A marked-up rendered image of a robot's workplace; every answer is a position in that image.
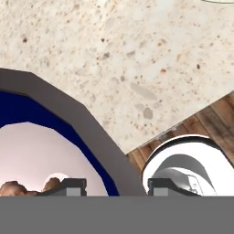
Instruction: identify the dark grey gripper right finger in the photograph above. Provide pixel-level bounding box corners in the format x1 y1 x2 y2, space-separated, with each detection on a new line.
147 177 203 197

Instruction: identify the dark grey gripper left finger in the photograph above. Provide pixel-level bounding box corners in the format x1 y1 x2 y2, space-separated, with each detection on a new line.
36 177 88 197

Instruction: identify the white and brown mushroom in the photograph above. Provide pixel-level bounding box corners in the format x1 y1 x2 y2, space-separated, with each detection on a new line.
41 172 70 194

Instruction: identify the grey bowl with blue inside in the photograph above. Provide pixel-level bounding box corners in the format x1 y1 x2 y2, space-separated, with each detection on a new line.
0 67 147 197

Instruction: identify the brown shrimp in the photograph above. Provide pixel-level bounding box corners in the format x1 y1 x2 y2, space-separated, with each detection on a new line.
0 180 40 197

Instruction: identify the white and black round object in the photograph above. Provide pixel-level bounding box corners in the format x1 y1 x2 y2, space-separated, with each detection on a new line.
141 133 234 197

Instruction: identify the white dish with dark rim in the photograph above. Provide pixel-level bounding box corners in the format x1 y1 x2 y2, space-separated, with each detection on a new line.
200 0 234 5

